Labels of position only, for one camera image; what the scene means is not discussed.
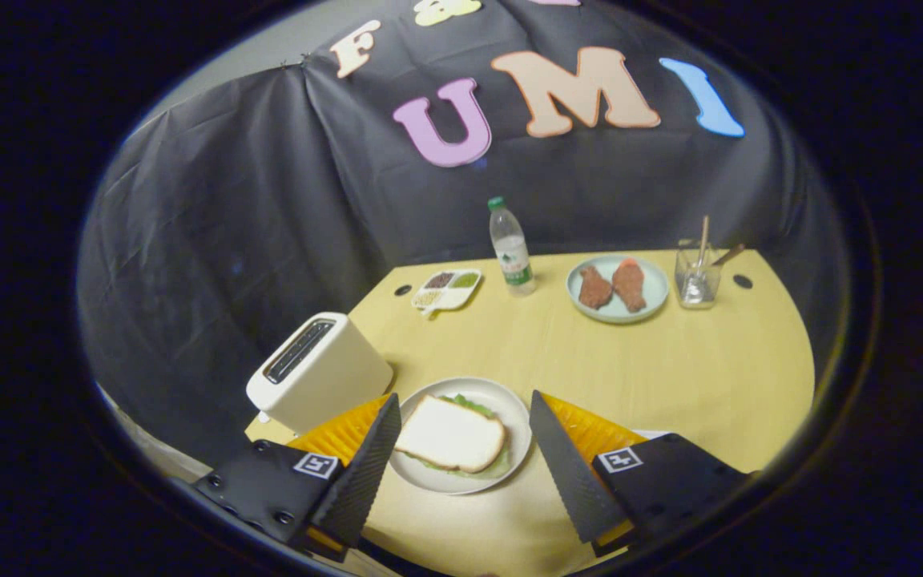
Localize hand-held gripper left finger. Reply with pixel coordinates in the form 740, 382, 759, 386
193, 393, 402, 562

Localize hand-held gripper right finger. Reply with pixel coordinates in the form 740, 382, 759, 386
529, 390, 751, 558

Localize white bread slice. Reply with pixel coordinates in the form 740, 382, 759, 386
394, 394, 507, 474

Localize round white plate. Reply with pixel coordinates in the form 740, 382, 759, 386
388, 377, 533, 495

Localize white toaster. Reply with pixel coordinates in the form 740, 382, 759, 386
246, 312, 394, 436

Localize green lettuce leaf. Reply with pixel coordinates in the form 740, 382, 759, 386
417, 393, 512, 480

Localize brown meat patty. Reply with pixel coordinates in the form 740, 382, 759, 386
612, 258, 647, 313
578, 265, 614, 311

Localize white divided seasoning dish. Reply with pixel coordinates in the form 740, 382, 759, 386
411, 268, 483, 319

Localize light blue plate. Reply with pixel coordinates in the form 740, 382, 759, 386
566, 254, 671, 325

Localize clear glass cup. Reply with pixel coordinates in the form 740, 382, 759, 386
675, 239, 723, 310

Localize clear plastic water bottle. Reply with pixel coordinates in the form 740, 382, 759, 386
488, 196, 537, 297

